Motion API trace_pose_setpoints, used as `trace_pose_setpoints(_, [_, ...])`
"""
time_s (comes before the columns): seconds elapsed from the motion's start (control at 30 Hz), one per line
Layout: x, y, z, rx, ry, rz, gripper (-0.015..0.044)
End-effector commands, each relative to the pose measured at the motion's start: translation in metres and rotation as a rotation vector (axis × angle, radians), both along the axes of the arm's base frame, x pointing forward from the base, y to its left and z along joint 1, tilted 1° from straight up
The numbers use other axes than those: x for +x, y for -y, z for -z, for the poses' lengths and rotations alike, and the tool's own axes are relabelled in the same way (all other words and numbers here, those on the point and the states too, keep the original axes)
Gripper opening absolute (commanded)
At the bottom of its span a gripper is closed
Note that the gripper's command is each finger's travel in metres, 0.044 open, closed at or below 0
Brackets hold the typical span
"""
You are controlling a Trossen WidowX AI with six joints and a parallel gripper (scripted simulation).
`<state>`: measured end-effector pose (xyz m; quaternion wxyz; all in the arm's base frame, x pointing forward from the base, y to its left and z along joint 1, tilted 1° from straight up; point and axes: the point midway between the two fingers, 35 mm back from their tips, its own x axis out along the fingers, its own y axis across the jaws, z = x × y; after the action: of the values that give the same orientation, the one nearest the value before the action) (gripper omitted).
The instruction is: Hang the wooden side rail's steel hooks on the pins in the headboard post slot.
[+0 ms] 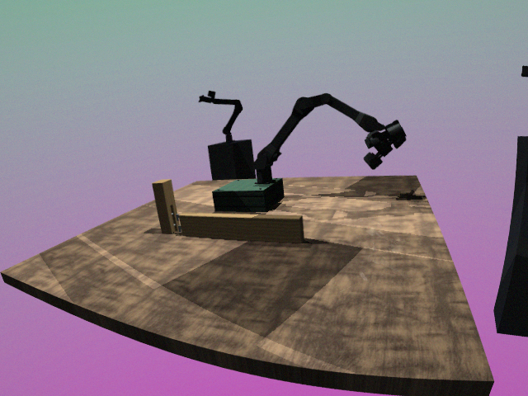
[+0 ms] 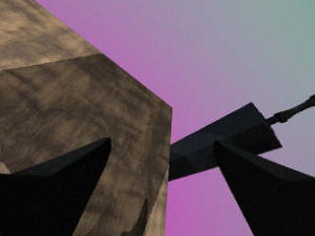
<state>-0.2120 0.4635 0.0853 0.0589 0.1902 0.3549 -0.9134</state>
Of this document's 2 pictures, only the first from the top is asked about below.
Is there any brown wooden post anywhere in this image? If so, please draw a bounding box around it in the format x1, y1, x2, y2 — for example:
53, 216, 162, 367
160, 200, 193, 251
152, 179, 180, 234

